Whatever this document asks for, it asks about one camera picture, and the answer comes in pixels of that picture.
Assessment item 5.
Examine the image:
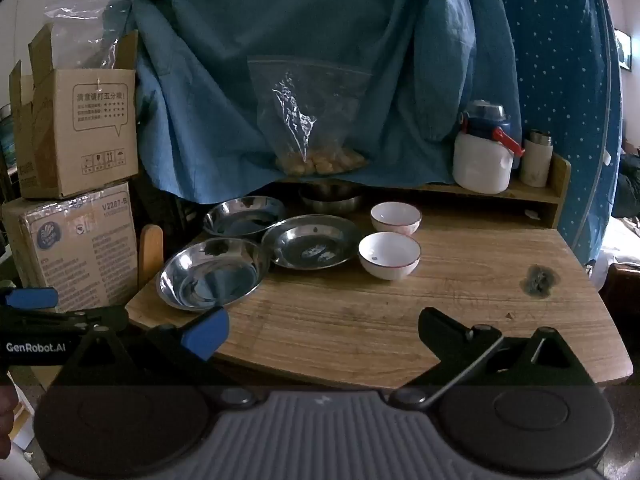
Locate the blue hanging cloth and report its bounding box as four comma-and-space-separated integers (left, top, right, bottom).
102, 0, 523, 204

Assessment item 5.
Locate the wooden desk shelf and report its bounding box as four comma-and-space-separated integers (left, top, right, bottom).
270, 152, 572, 231

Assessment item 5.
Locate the taped printed cardboard box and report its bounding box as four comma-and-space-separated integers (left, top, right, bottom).
1, 182, 140, 313

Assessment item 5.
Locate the stainless steel plate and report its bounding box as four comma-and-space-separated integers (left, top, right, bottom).
156, 237, 271, 311
202, 195, 287, 238
261, 214, 363, 271

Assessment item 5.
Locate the blue polka-dot fabric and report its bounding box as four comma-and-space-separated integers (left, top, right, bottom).
492, 0, 626, 266

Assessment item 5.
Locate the wall picture frame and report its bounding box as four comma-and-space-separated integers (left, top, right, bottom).
614, 27, 633, 70

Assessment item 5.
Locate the white thermos cup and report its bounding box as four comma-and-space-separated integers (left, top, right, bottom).
518, 130, 554, 188

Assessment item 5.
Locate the white jug blue lid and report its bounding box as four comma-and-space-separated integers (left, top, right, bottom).
452, 100, 526, 194

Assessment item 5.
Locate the clear plastic snack bag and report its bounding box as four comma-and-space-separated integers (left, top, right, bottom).
247, 55, 373, 177

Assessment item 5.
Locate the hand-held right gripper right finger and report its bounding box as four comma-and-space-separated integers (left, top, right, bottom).
390, 306, 601, 408

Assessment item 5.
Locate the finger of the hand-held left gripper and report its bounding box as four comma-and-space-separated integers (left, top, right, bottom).
52, 306, 130, 333
0, 287, 60, 311

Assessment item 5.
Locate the empty clear plastic bag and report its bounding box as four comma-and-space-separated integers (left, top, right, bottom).
42, 0, 138, 71

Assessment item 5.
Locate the white bowl red rim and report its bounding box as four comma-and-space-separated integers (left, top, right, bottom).
358, 232, 422, 281
370, 202, 422, 236

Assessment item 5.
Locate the person's left hand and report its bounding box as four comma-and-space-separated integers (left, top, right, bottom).
0, 385, 18, 443

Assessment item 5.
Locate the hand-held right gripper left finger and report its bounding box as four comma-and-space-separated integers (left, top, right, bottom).
55, 306, 258, 407

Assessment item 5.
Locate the open brown cardboard box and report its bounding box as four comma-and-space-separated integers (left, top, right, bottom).
9, 22, 140, 200

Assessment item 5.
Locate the wooden slat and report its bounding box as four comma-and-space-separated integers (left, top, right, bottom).
139, 224, 165, 288

